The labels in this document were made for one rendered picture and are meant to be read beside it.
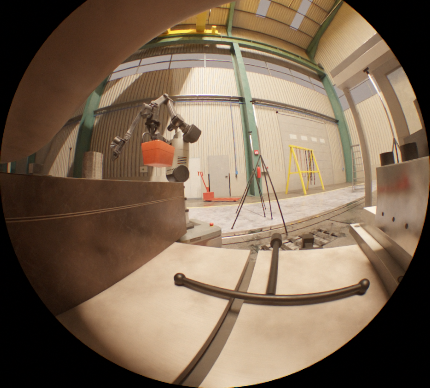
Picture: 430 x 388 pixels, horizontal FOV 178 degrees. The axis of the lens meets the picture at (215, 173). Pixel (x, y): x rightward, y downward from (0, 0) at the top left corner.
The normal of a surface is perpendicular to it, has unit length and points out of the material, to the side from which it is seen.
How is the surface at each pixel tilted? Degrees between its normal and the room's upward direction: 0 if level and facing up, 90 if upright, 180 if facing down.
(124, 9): 180
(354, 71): 90
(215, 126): 90
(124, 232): 90
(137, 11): 180
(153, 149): 97
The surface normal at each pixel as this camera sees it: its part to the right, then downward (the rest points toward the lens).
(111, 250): 0.97, -0.06
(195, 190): 0.12, -0.08
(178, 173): 0.66, -0.09
